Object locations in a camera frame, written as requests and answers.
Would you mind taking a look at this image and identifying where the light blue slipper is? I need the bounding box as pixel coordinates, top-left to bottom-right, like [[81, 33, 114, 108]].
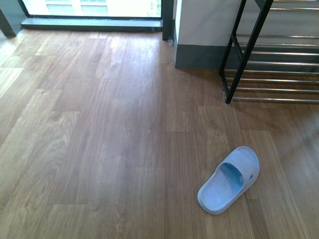
[[197, 146, 260, 215]]

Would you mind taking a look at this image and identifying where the black metal shoe rack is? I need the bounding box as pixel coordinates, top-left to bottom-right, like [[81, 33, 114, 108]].
[[219, 0, 319, 104]]

